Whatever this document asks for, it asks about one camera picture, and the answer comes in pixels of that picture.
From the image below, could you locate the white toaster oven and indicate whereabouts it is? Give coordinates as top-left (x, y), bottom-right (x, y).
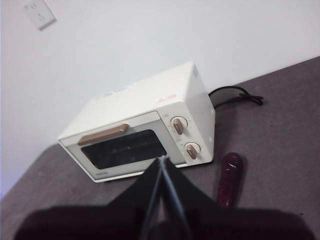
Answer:
top-left (56, 61), bottom-right (216, 185)

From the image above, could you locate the white wall socket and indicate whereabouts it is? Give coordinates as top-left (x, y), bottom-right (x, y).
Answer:
top-left (23, 0), bottom-right (58, 31)

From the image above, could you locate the oven door with beige handle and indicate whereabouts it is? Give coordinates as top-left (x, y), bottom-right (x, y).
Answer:
top-left (58, 110), bottom-right (182, 183)

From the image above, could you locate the purple toy eggplant green stem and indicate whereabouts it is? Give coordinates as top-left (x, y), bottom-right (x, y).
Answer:
top-left (216, 152), bottom-right (248, 208)

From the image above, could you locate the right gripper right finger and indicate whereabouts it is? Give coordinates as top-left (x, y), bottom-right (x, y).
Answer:
top-left (162, 156), bottom-right (320, 240)

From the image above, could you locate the beige oven knob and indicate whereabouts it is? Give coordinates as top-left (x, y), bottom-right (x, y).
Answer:
top-left (169, 115), bottom-right (189, 136)
top-left (183, 141), bottom-right (202, 160)

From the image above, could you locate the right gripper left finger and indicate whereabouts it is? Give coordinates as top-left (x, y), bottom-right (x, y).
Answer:
top-left (12, 157), bottom-right (163, 240)

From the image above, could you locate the black oven power cable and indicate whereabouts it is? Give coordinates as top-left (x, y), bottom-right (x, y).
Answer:
top-left (208, 86), bottom-right (264, 110)

